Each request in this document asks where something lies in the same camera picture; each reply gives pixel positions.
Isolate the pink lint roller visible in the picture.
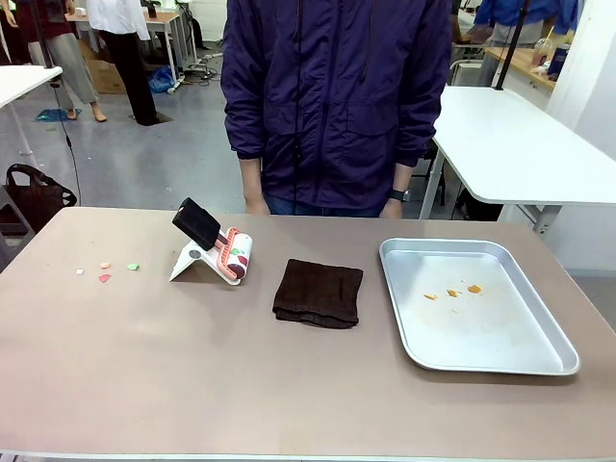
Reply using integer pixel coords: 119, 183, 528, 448
171, 196, 255, 282

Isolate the dark brown cloth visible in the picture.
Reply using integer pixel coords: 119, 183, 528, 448
271, 258, 365, 330

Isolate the person's left forearm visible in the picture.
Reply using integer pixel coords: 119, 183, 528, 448
391, 162, 411, 193

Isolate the person's right forearm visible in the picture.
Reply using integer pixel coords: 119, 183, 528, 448
239, 156, 265, 203

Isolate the white lint roller stand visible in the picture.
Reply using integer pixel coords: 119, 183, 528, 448
168, 242, 242, 288

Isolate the person in purple jacket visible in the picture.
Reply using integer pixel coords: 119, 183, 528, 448
219, 0, 454, 218

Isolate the large white table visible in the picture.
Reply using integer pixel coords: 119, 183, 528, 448
420, 85, 616, 235

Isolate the silver metal tray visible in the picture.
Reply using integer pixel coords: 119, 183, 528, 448
378, 237, 581, 377

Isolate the blue plastic bag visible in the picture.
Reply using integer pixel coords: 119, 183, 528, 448
147, 65, 176, 95

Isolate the wooden bench top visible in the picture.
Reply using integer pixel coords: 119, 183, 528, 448
482, 44, 560, 91

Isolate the person in white shirt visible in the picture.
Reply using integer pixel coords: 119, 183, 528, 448
86, 0, 161, 127

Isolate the cardboard box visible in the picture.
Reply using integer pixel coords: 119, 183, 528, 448
78, 39, 128, 95

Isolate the wooden desk with white legs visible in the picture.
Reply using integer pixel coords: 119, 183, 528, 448
64, 8, 198, 90

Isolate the clear plastic cup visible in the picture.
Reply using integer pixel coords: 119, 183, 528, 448
530, 37, 555, 67

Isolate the black fabric bag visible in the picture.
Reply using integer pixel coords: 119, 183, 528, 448
5, 163, 79, 235

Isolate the blue drink can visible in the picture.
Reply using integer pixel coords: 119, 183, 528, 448
547, 43, 573, 82

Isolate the person in blue jacket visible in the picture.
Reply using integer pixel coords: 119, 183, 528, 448
467, 0, 581, 50

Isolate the person in grey trousers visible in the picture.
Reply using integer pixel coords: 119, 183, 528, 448
8, 0, 109, 123

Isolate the small white table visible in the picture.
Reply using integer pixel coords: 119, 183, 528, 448
0, 64, 64, 156

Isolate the black camera pole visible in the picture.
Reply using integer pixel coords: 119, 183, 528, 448
495, 0, 531, 92

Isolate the black tripod pole with cable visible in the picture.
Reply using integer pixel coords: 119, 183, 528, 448
30, 0, 84, 208

